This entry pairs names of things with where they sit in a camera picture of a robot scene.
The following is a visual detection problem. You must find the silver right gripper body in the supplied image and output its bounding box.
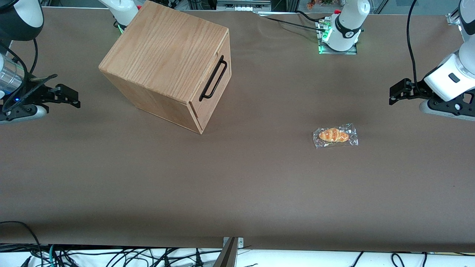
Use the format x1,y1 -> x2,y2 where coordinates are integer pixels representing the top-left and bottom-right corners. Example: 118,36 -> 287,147
0,54 -> 26,98

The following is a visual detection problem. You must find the black metal drawer handle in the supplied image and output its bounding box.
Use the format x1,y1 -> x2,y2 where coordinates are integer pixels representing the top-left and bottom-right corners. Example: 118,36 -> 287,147
199,55 -> 228,102

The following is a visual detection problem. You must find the oak drawer front panel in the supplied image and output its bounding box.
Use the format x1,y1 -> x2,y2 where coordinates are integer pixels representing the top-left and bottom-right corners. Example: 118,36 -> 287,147
189,30 -> 232,135

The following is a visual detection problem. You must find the bread roll in clear wrapper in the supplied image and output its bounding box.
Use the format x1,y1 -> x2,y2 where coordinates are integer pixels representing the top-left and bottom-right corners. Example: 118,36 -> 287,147
312,123 -> 359,149

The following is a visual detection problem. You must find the light oak wooden cabinet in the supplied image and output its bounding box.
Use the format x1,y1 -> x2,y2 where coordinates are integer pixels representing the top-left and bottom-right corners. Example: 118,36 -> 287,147
98,0 -> 232,135

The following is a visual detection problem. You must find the brown table cover sheet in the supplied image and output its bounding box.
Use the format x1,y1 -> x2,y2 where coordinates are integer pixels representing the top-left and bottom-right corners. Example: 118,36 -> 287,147
0,7 -> 475,253

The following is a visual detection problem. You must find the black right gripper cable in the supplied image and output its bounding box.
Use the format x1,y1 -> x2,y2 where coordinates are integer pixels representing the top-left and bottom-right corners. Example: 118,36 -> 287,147
0,41 -> 58,112

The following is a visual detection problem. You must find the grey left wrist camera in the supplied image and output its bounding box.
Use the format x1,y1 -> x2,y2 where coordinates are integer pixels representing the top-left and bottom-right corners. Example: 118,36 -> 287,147
419,91 -> 475,122

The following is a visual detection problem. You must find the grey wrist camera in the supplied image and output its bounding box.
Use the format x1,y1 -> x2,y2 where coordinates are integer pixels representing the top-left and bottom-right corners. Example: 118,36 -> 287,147
0,105 -> 48,124
419,91 -> 475,122

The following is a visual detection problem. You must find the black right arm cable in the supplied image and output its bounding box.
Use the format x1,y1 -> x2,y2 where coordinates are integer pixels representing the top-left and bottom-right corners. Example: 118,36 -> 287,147
27,37 -> 40,75

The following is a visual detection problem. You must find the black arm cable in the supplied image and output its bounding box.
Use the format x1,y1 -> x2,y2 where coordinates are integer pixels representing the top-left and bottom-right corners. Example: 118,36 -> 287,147
27,37 -> 40,75
406,0 -> 424,94

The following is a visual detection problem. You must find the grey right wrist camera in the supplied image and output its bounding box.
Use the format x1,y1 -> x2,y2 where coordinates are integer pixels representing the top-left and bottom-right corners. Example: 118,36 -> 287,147
0,105 -> 48,124

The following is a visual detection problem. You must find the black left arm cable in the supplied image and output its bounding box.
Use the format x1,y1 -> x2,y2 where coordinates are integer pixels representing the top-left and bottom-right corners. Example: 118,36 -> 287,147
406,0 -> 424,94

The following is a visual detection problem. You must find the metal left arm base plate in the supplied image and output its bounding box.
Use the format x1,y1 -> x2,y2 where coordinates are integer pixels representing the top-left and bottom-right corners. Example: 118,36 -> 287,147
318,17 -> 358,56

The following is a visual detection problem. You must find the black cable on table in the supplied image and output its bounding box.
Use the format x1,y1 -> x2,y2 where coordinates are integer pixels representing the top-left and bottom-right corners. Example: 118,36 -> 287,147
295,10 -> 325,23
264,16 -> 324,30

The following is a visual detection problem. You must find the black looped cable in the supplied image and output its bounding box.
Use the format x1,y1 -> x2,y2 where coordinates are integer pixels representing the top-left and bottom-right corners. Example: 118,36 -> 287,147
0,221 -> 43,262

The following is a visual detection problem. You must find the aluminium frame rack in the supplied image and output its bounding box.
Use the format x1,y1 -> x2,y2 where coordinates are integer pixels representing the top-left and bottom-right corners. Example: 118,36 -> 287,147
216,0 -> 272,12

